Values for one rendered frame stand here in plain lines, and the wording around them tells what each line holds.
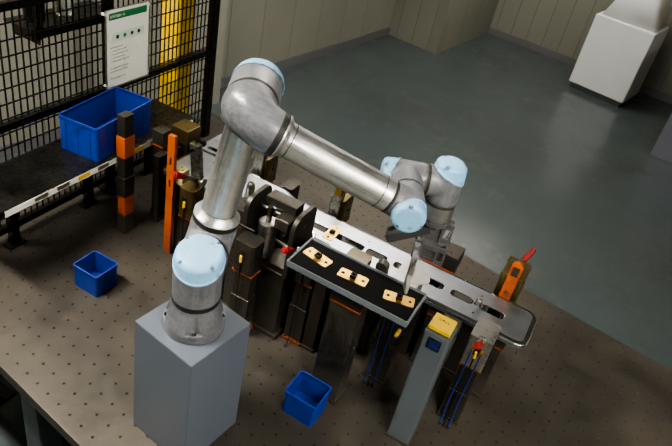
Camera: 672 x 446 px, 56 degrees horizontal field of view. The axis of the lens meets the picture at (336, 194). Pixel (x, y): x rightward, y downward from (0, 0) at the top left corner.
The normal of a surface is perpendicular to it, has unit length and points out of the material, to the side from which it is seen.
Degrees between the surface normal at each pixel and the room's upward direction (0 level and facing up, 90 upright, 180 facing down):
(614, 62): 90
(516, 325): 0
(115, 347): 0
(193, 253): 7
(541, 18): 90
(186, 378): 90
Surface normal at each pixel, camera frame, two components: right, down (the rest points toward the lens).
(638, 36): -0.64, 0.32
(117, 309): 0.18, -0.82
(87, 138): -0.37, 0.45
